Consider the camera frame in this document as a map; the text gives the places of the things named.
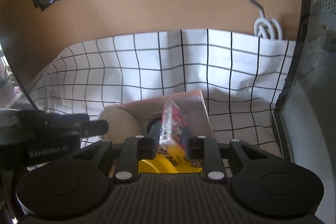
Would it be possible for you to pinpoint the white checkered cloth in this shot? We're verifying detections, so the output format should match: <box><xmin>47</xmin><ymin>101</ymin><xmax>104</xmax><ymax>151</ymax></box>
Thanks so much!
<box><xmin>28</xmin><ymin>28</ymin><xmax>297</xmax><ymax>161</ymax></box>

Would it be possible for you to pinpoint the yellow printed packet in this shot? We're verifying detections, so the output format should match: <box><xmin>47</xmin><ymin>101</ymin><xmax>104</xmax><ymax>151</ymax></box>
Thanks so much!
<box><xmin>155</xmin><ymin>148</ymin><xmax>206</xmax><ymax>170</ymax></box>

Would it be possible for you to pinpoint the pink tissue packet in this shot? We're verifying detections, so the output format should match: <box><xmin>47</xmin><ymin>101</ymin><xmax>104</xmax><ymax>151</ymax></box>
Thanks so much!
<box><xmin>157</xmin><ymin>101</ymin><xmax>189</xmax><ymax>151</ymax></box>

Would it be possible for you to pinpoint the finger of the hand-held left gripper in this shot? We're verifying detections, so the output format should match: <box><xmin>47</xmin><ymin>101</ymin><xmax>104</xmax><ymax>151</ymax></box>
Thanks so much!
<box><xmin>16</xmin><ymin>111</ymin><xmax>90</xmax><ymax>126</ymax></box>
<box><xmin>73</xmin><ymin>120</ymin><xmax>109</xmax><ymax>140</ymax></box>

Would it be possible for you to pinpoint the pink cardboard box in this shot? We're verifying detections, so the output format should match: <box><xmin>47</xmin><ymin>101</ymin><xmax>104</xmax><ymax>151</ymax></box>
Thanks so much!
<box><xmin>105</xmin><ymin>90</ymin><xmax>214</xmax><ymax>180</ymax></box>

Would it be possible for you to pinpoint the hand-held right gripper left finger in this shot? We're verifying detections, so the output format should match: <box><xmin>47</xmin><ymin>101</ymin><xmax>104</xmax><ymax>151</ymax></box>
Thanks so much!
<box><xmin>73</xmin><ymin>122</ymin><xmax>162</xmax><ymax>184</ymax></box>

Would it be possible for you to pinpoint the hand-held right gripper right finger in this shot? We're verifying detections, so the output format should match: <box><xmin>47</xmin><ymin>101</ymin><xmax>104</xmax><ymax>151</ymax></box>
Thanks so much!
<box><xmin>184</xmin><ymin>126</ymin><xmax>284</xmax><ymax>184</ymax></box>

